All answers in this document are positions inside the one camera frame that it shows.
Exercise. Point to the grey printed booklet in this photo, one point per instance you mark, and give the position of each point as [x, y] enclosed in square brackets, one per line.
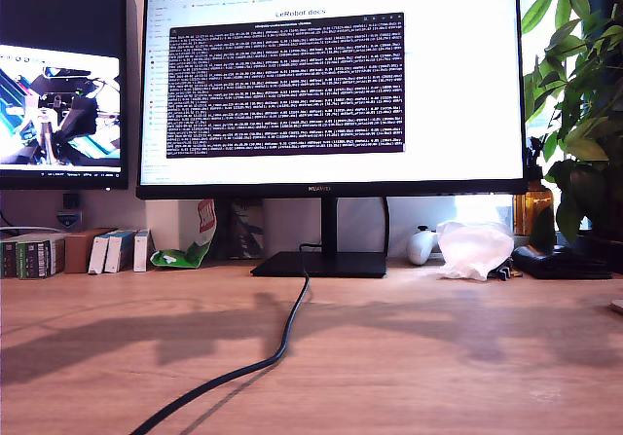
[243, 230]

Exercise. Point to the black Huawei monitor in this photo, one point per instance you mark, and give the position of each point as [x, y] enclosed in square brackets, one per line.
[292, 89]

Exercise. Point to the white game controller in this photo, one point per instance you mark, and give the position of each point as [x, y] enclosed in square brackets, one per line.
[418, 247]

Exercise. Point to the green white snack bag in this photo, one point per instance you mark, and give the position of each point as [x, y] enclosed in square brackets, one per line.
[180, 257]

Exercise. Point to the white plastic bag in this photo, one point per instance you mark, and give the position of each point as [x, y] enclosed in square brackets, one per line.
[472, 250]

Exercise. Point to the white and blue box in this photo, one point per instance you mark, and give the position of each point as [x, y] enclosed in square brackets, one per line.
[116, 254]
[98, 255]
[141, 252]

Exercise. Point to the amber glass bottle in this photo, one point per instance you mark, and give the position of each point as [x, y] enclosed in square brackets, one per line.
[528, 211]

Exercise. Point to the brown cardboard box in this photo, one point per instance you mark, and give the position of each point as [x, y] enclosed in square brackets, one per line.
[78, 252]

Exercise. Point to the black pouch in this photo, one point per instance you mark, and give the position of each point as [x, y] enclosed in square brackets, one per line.
[560, 262]

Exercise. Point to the green leafy plant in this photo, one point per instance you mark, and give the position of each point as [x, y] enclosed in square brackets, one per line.
[584, 138]

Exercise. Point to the green and white box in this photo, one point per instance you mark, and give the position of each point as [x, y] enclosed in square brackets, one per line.
[9, 260]
[34, 259]

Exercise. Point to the dark plant pot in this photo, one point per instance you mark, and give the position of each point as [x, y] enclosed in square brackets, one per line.
[603, 245]

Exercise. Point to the black monitor with dark screen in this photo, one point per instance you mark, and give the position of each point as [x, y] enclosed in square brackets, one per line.
[63, 16]

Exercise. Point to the pale round disc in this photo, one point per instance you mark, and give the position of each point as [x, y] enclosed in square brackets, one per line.
[617, 306]

